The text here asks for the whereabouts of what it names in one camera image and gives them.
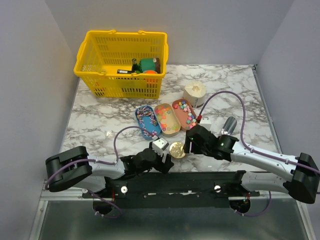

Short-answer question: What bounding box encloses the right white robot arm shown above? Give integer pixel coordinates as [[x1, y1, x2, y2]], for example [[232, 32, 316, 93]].
[[184, 124, 320, 204]]

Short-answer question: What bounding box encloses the orange ball in basket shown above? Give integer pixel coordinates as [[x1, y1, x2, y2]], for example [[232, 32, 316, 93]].
[[143, 70, 157, 75]]

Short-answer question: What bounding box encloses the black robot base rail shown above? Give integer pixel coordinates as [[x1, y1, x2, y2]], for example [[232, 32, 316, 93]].
[[97, 170, 250, 209]]

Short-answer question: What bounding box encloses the black rectangular pack in basket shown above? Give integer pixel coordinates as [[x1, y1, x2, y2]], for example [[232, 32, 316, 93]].
[[117, 69, 135, 74]]

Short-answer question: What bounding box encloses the green box in basket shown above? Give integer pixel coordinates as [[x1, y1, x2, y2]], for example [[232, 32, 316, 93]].
[[138, 57, 161, 73]]

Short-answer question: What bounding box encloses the silver metal scoop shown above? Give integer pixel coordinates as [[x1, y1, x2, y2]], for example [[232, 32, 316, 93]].
[[219, 116, 237, 135]]

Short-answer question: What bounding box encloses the aluminium frame rail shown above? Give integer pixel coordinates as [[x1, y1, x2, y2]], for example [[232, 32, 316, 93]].
[[40, 185, 83, 201]]

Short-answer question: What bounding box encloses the yellow plastic shopping basket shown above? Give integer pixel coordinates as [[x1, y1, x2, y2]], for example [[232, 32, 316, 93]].
[[73, 30, 169, 99]]

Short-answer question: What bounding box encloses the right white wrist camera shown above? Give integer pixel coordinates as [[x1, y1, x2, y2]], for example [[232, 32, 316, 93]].
[[199, 116, 212, 131]]

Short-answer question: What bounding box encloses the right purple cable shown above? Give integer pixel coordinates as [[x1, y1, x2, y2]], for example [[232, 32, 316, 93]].
[[197, 90, 320, 218]]

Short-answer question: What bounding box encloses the beige tray of gummy candies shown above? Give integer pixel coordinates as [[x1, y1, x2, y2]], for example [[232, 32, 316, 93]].
[[154, 103, 181, 137]]

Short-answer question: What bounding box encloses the wrapped toilet paper roll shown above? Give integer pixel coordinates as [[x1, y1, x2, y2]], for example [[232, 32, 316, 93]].
[[182, 81, 207, 108]]

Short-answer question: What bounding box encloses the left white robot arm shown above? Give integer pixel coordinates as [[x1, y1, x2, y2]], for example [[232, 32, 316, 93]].
[[44, 146, 174, 198]]

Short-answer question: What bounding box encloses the gold rimmed jar lid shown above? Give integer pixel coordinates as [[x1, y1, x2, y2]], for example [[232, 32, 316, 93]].
[[169, 141, 185, 159]]

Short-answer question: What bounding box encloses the pink tray of star candies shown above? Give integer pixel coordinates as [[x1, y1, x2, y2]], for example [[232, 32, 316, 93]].
[[172, 98, 197, 132]]

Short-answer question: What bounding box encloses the blue tray of striped candies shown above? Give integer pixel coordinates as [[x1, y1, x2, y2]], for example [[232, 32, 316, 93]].
[[135, 105, 162, 140]]

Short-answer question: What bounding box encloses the green glass bottle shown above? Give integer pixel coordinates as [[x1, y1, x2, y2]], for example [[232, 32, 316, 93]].
[[131, 58, 141, 74]]

